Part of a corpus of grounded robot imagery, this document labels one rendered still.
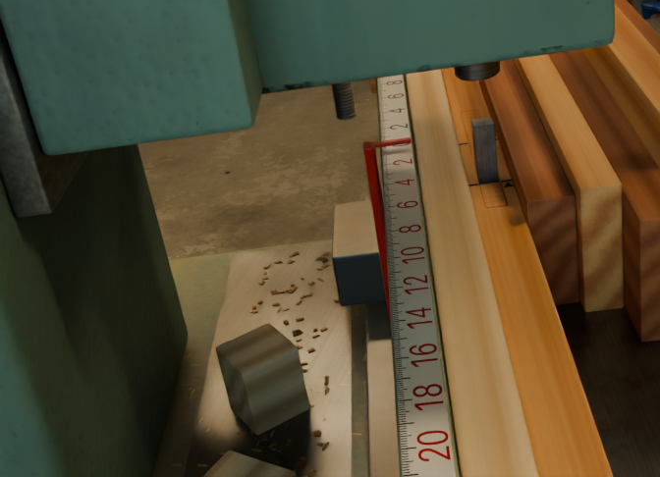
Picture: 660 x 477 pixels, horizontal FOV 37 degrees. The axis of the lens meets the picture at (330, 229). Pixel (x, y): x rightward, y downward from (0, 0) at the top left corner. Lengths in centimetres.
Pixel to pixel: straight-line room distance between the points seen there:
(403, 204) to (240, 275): 31
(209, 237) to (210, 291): 187
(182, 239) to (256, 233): 20
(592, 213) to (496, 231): 4
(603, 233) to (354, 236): 23
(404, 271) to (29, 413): 15
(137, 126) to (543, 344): 16
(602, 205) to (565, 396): 11
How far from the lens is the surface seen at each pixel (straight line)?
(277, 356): 51
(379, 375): 52
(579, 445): 28
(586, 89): 48
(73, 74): 35
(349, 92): 47
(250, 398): 51
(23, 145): 36
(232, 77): 34
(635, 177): 39
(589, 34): 38
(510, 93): 49
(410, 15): 37
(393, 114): 47
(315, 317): 61
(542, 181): 40
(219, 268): 69
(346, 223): 60
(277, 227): 250
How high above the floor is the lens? 113
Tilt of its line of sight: 27 degrees down
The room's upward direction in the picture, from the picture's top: 10 degrees counter-clockwise
